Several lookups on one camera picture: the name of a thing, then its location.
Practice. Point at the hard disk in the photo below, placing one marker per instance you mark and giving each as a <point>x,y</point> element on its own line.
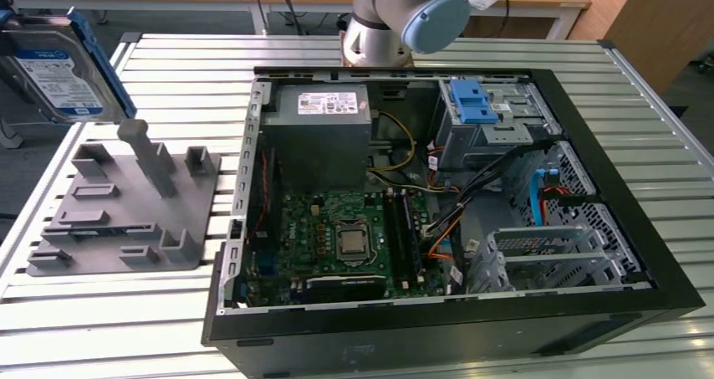
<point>56,78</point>

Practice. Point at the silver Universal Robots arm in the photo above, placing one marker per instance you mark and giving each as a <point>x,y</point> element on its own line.
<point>374,40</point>

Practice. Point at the silver disk bay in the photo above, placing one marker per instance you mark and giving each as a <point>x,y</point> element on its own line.
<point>558,257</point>

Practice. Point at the white stand foot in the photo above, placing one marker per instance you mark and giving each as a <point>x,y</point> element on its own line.
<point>8,138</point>

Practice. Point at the grey parts rack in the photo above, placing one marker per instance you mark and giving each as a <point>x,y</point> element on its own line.
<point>134,211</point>

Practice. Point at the grey power supply unit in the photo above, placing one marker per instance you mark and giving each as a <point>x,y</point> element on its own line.
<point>318,153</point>

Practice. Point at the green motherboard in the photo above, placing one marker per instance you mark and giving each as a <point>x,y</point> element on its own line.
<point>313,228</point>

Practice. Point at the black CPU socket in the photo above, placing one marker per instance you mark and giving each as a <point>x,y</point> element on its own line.
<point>353,221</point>

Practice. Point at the silver CPU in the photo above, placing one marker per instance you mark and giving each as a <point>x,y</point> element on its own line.
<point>353,242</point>

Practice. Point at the blue plastic drive latch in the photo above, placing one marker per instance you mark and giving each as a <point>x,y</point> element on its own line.
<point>469,103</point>

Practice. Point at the black RAM slot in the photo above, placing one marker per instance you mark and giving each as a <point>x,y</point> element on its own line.
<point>397,237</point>

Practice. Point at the silver optical drive cage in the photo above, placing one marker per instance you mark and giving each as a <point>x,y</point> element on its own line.
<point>474,144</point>

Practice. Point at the black graphics card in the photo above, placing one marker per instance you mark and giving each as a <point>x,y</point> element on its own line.
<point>346,289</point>

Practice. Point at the black open PC case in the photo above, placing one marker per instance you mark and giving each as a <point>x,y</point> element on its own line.
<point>390,333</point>

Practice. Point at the wooden cabinet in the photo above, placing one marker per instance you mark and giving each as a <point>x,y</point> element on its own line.
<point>658,27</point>

